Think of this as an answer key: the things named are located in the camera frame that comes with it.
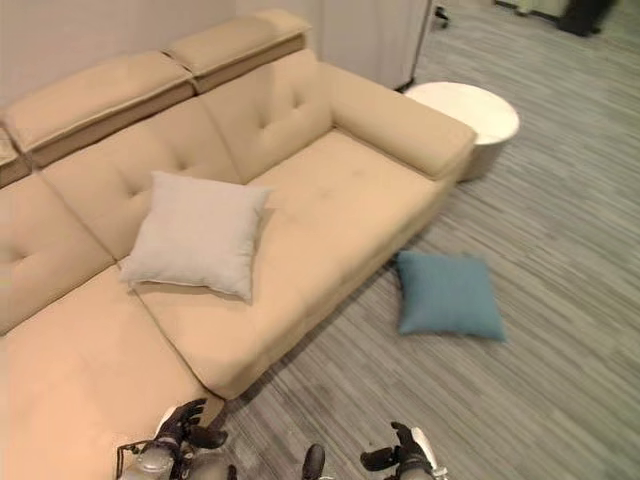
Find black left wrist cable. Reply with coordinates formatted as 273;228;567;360
116;439;154;469

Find short beige sofa headrest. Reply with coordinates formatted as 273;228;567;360
160;10;312;81

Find wide beige sofa headrest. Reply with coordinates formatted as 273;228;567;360
3;49;195;157

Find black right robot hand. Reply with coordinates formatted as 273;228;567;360
359;421;432;473

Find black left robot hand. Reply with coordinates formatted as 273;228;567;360
151;397;227;450

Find white cabinet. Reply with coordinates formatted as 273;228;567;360
514;0;567;17

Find blue square cushion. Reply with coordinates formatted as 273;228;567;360
394;249;508;344

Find white round side table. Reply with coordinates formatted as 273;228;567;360
403;80;522;184

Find light grey square cushion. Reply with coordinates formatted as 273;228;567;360
118;170;276;305

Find person's legs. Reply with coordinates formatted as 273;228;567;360
558;0;620;38

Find silver robot left leg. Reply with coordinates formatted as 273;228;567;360
192;449;239;480

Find beige fabric sofa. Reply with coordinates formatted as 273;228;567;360
0;10;479;480

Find dark robot right foot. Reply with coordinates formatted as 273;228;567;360
303;443;327;478

